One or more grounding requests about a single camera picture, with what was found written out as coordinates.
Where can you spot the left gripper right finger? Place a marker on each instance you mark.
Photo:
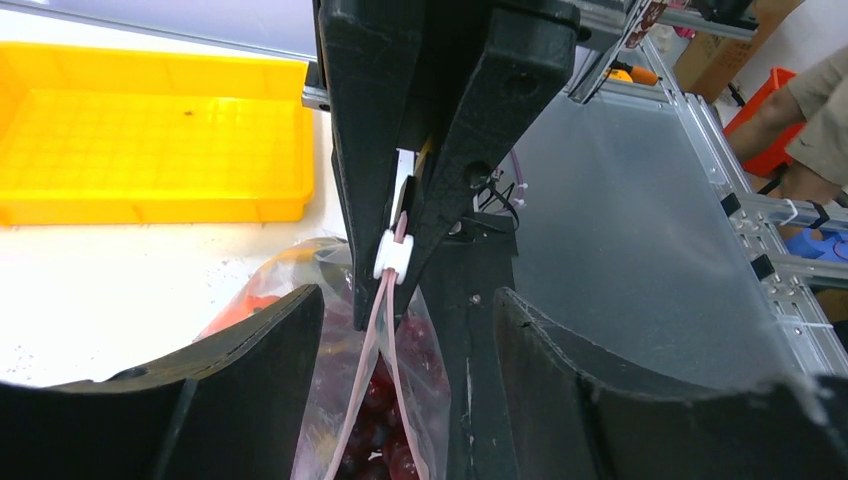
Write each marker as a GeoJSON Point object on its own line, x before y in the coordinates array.
{"type": "Point", "coordinates": [579, 411]}

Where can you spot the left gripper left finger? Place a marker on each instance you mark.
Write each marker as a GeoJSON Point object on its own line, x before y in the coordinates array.
{"type": "Point", "coordinates": [229, 406]}

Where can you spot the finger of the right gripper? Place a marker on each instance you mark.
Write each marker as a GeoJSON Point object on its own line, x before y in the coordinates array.
{"type": "Point", "coordinates": [524, 58]}
{"type": "Point", "coordinates": [369, 51]}

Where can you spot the clear zip top bag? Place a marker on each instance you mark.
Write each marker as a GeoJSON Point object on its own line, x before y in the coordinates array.
{"type": "Point", "coordinates": [344, 355]}

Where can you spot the red grape bunch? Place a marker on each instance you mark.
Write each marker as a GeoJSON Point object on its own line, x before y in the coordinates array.
{"type": "Point", "coordinates": [400, 428]}

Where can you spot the yellow plastic tray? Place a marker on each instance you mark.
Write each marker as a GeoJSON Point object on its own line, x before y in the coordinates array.
{"type": "Point", "coordinates": [107, 136]}

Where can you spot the small orange pumpkin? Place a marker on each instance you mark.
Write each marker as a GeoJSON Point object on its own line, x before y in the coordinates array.
{"type": "Point", "coordinates": [240, 308]}

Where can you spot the cardboard box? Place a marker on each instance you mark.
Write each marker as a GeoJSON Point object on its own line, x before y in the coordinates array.
{"type": "Point", "coordinates": [711, 62]}

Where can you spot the orange plastic crate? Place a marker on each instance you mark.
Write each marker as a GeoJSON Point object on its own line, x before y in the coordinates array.
{"type": "Point", "coordinates": [762, 129]}

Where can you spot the blue plastic object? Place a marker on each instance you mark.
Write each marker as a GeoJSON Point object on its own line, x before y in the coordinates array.
{"type": "Point", "coordinates": [824, 245]}

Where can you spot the orange handled tool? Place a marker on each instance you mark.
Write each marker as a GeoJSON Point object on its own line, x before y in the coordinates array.
{"type": "Point", "coordinates": [632, 74]}

